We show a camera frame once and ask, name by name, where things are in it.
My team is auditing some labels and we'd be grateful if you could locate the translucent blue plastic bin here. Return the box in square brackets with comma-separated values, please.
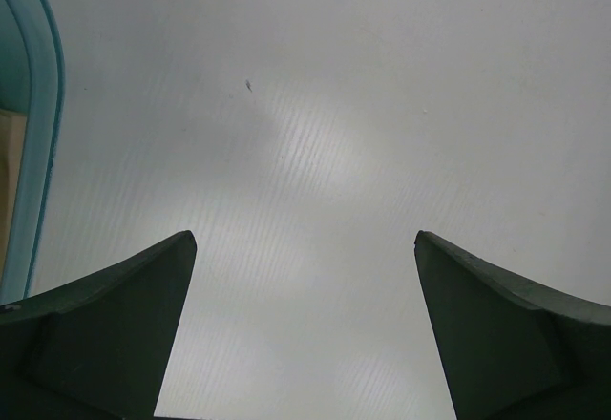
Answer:
[1, 0, 66, 304]

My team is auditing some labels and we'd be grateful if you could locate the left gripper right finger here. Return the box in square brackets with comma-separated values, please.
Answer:
[414, 231, 610, 419]

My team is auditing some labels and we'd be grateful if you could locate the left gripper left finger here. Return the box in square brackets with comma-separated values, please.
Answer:
[1, 231, 197, 419]

